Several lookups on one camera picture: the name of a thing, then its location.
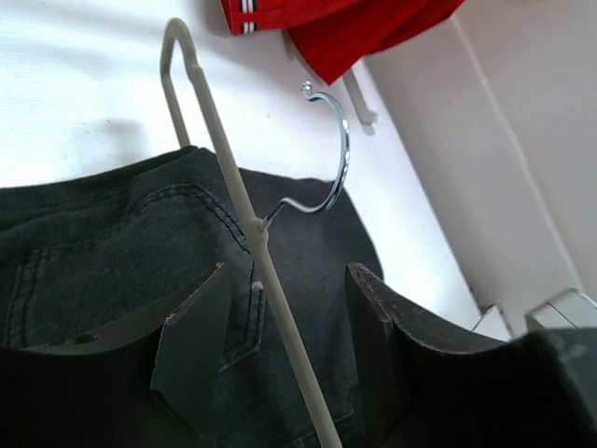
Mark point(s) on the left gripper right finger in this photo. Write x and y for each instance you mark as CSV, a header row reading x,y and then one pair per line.
x,y
426,382

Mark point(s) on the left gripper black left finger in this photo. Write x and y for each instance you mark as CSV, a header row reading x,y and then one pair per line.
x,y
146,379

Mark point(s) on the black denim trousers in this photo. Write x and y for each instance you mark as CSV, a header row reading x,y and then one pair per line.
x,y
80,254

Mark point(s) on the grey metal trouser hanger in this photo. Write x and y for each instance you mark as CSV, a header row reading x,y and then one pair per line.
x,y
255,229

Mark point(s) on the white and silver clothes rack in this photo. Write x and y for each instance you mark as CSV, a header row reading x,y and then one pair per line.
x,y
365,115

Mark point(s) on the red garment with white stripes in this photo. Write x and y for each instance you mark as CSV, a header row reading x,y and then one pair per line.
x,y
332,35

